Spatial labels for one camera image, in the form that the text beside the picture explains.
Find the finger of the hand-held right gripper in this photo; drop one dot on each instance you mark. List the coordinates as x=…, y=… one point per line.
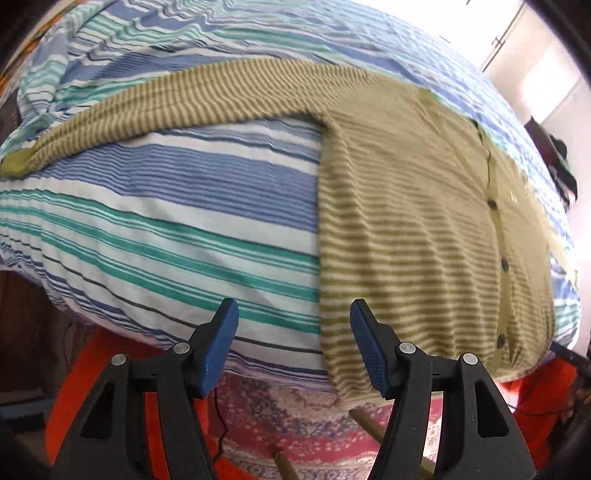
x=568, y=353

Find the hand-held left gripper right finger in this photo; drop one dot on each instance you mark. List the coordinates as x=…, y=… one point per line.
x=369, y=350

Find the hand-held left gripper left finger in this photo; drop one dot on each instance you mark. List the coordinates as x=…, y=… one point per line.
x=221, y=346

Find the olive striped cardigan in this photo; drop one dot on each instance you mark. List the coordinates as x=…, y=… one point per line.
x=392, y=207

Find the wooden stick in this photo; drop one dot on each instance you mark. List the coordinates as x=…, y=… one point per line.
x=367, y=422
x=285, y=466

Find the red patterned rug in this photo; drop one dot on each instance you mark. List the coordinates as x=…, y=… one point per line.
x=300, y=415

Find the orange red cloth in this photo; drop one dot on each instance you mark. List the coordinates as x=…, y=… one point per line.
x=97, y=350

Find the blue green striped blanket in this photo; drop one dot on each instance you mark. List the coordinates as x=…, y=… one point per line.
x=184, y=207

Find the dark wooden furniture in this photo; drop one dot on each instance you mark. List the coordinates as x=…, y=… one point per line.
x=27, y=332

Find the dark object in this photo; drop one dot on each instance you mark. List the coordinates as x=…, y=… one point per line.
x=556, y=157

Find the white door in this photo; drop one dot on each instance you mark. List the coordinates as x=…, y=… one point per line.
x=512, y=32

